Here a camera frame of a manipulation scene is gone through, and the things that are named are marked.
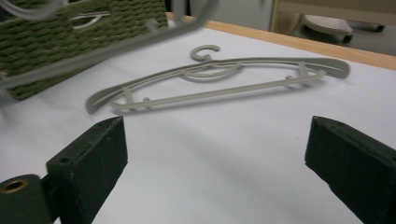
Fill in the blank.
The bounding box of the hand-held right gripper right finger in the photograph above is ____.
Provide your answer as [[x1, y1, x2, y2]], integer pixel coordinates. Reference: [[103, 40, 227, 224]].
[[304, 116, 396, 224]]

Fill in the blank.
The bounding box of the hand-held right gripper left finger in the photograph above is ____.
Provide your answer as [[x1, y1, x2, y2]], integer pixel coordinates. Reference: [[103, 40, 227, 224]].
[[40, 116, 129, 224]]

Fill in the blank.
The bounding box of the grey plastic clothes hanger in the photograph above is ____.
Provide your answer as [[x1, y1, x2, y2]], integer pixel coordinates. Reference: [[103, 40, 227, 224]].
[[0, 0, 220, 91], [84, 44, 351, 116]]

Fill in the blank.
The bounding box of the green woven basket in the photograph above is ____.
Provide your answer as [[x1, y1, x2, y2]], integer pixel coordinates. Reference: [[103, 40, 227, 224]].
[[0, 0, 169, 102]]

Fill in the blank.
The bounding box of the white chair base foot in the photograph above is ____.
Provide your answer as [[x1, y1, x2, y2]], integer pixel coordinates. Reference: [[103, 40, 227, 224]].
[[301, 14, 355, 45]]

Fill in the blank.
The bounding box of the light wooden cabinet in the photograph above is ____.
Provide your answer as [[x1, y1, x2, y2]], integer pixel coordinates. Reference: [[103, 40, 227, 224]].
[[269, 0, 396, 32]]

